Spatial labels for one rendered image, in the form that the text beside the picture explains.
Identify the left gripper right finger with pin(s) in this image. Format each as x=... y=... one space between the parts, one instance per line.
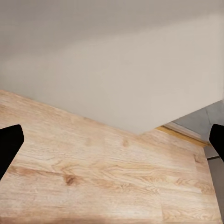
x=217 y=139

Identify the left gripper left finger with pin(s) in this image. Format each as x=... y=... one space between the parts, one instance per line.
x=11 y=140

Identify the fixed window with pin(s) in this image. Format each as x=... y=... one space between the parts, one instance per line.
x=196 y=126

